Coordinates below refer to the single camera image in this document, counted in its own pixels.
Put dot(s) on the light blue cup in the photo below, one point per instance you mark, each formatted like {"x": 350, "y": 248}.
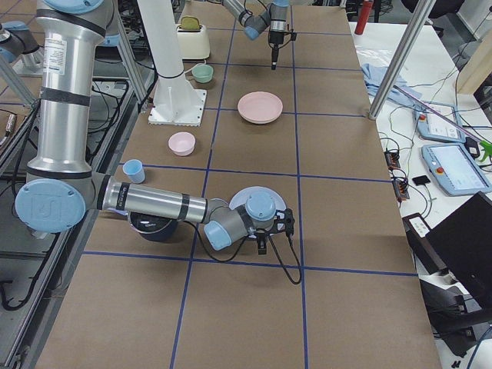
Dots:
{"x": 134, "y": 170}

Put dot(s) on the near teach pendant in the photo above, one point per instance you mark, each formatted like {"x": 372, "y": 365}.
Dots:
{"x": 455, "y": 171}

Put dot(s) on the teach pendant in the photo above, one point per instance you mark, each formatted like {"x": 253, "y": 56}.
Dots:
{"x": 455, "y": 171}
{"x": 432, "y": 127}

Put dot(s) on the red bottle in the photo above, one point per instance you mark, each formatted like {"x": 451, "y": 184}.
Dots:
{"x": 363, "y": 16}

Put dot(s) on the blue plate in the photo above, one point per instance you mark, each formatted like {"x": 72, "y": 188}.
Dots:
{"x": 242, "y": 198}

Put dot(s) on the pink plate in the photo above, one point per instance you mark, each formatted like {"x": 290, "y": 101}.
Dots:
{"x": 260, "y": 107}

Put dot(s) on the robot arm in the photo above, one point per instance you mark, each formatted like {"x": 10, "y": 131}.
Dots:
{"x": 61, "y": 186}
{"x": 273, "y": 19}

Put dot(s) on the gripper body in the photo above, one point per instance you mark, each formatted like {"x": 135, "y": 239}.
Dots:
{"x": 261, "y": 244}
{"x": 275, "y": 38}

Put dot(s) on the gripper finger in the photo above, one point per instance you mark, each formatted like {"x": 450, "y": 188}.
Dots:
{"x": 262, "y": 246}
{"x": 274, "y": 59}

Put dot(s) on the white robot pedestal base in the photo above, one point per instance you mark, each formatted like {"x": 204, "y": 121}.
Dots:
{"x": 175, "y": 101}

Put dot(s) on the black laptop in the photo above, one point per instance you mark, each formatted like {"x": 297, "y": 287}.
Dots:
{"x": 463, "y": 243}

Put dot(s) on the aluminium frame post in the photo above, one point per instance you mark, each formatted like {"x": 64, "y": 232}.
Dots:
{"x": 404, "y": 47}

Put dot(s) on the dark blue pot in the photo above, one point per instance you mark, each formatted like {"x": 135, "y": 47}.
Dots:
{"x": 150, "y": 227}

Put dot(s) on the green bowl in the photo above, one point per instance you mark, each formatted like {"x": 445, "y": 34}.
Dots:
{"x": 202, "y": 73}

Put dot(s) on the cream toaster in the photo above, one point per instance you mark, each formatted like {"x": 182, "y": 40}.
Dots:
{"x": 193, "y": 39}

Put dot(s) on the far teach pendant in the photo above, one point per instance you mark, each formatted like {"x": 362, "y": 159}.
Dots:
{"x": 432, "y": 127}

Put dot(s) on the pink bowl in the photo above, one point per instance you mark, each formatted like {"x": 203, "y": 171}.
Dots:
{"x": 182, "y": 143}

